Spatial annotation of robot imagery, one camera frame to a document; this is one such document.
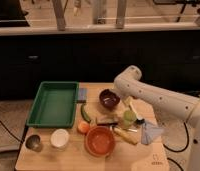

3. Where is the purple bowl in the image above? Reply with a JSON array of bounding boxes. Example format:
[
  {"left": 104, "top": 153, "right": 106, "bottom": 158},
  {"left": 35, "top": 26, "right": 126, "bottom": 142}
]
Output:
[{"left": 99, "top": 89, "right": 120, "bottom": 110}]

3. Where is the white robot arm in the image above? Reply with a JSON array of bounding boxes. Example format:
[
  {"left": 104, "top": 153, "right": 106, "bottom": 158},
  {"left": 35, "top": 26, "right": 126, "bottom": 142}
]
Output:
[{"left": 114, "top": 65, "right": 200, "bottom": 171}]

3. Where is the green pear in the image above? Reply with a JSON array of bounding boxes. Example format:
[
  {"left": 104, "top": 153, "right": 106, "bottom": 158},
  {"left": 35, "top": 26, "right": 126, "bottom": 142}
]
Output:
[{"left": 122, "top": 110, "right": 137, "bottom": 128}]

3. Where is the wooden block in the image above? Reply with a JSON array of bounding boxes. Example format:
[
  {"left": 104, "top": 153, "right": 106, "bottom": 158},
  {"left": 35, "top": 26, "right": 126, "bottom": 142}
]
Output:
[{"left": 96, "top": 116, "right": 118, "bottom": 124}]

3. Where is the blue folded cloth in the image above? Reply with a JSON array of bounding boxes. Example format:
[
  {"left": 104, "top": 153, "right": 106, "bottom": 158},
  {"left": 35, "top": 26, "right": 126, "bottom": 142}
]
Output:
[{"left": 141, "top": 121, "right": 164, "bottom": 145}]

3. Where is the green cucumber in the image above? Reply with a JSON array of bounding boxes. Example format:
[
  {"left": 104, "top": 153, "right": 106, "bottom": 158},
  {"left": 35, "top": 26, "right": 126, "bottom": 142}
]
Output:
[{"left": 81, "top": 104, "right": 91, "bottom": 123}]

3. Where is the blue sponge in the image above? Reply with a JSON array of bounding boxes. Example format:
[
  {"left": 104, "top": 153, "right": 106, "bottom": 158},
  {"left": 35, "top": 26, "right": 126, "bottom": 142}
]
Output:
[{"left": 77, "top": 88, "right": 87, "bottom": 103}]

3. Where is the orange bowl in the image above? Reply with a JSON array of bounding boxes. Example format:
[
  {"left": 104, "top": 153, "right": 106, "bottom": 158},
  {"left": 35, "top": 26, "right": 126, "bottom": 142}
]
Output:
[{"left": 84, "top": 126, "right": 115, "bottom": 157}]

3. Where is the orange fruit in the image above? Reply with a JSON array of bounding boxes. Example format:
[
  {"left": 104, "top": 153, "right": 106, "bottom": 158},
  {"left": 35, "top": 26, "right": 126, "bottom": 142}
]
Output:
[{"left": 77, "top": 121, "right": 90, "bottom": 134}]

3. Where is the green plastic tray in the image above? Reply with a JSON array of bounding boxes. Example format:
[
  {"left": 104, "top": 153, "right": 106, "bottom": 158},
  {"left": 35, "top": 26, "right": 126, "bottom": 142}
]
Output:
[{"left": 27, "top": 81, "right": 79, "bottom": 128}]

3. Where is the white cup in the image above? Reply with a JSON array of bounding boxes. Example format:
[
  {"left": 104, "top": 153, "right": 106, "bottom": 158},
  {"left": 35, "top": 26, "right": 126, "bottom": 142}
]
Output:
[{"left": 50, "top": 129, "right": 69, "bottom": 149}]

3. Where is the metal cup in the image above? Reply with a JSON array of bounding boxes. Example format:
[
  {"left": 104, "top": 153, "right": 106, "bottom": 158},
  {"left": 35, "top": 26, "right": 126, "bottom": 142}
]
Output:
[{"left": 25, "top": 135, "right": 42, "bottom": 152}]

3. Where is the black handled knife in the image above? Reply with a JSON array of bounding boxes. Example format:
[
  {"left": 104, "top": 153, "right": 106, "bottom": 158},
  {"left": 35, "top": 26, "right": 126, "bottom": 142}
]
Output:
[{"left": 96, "top": 122, "right": 118, "bottom": 126}]

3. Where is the black cable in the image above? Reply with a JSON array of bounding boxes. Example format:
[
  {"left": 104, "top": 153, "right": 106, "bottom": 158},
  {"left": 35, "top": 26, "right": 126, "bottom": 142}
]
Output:
[{"left": 163, "top": 122, "right": 192, "bottom": 154}]

